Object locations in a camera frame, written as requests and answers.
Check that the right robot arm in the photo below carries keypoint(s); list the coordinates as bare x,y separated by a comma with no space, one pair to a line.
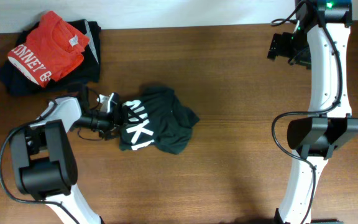
319,43

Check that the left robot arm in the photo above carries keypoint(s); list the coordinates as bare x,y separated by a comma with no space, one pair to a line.
43,161

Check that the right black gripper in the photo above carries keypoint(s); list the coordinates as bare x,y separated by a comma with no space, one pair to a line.
276,46

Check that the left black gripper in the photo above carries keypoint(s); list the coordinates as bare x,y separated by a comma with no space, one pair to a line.
117,117

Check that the black folded shirt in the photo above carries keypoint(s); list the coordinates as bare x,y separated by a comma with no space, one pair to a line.
91,65

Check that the dark green t-shirt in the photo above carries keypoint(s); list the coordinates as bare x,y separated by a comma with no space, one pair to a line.
156,118

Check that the red folded t-shirt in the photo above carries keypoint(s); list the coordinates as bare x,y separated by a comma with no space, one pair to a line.
51,51

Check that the navy folded shirt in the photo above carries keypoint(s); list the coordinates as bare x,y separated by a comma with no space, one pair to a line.
18,85

